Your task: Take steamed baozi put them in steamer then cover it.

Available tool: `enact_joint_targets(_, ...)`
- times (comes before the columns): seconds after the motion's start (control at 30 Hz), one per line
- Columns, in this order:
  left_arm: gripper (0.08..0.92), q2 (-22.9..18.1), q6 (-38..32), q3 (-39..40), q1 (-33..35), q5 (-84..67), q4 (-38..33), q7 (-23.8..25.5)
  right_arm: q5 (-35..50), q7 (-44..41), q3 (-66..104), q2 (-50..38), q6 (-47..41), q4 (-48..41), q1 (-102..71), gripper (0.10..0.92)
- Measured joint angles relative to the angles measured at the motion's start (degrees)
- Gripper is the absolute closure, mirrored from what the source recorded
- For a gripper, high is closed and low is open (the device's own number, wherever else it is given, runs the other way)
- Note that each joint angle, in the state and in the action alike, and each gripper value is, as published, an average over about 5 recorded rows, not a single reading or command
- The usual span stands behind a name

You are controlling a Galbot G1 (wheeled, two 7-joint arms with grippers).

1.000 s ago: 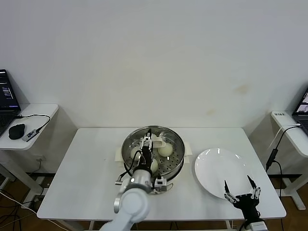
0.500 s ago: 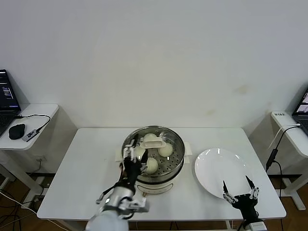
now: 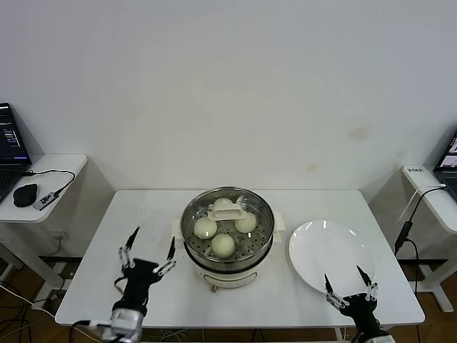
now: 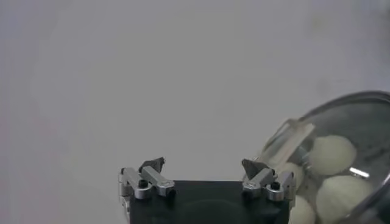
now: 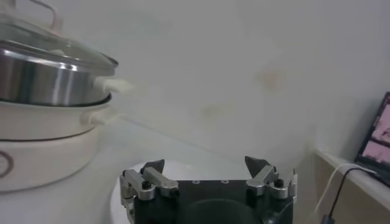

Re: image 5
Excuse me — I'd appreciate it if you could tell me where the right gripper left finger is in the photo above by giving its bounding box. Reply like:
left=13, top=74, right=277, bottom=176
left=119, top=159, right=180, bottom=201

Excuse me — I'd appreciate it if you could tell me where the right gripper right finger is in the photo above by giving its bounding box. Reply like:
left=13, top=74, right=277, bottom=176
left=244, top=155, right=298, bottom=200

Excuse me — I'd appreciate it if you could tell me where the round glass pot lid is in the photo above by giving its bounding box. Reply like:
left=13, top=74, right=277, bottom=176
left=0, top=0, right=119, bottom=77

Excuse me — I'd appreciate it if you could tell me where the stainless steel steamer basket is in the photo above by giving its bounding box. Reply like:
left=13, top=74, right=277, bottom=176
left=0, top=39, right=135, bottom=107

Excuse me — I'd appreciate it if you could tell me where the white round plate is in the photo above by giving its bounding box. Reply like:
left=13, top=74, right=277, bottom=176
left=102, top=159, right=254, bottom=224

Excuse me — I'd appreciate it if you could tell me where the cream electric cooker pot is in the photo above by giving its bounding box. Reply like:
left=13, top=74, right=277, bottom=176
left=0, top=94, right=122, bottom=194

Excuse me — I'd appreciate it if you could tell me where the white laptop cable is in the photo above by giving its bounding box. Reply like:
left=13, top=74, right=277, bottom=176
left=313, top=163, right=377, bottom=214

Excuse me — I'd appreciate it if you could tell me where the black cable with adapter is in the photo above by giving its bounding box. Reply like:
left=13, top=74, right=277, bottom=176
left=321, top=167, right=378, bottom=224

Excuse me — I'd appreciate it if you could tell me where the laptop showing camera views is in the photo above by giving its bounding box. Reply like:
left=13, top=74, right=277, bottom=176
left=355, top=91, right=390, bottom=188

